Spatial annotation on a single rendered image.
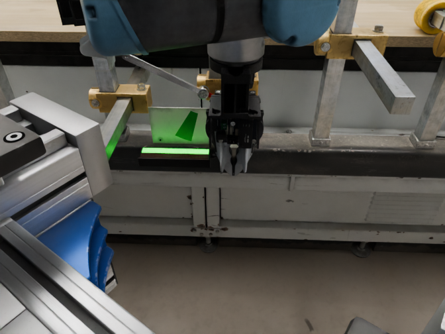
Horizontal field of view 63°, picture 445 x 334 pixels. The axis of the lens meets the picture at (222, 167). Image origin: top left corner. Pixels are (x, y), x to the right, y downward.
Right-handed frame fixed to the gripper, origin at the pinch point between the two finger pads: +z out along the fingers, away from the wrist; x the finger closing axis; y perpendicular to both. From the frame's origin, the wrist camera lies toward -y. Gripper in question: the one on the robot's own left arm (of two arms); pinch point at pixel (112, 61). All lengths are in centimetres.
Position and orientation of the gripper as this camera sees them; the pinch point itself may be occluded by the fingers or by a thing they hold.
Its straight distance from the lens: 77.4
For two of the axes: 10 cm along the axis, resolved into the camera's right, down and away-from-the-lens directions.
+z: -0.1, 7.9, 6.2
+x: 3.1, 5.9, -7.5
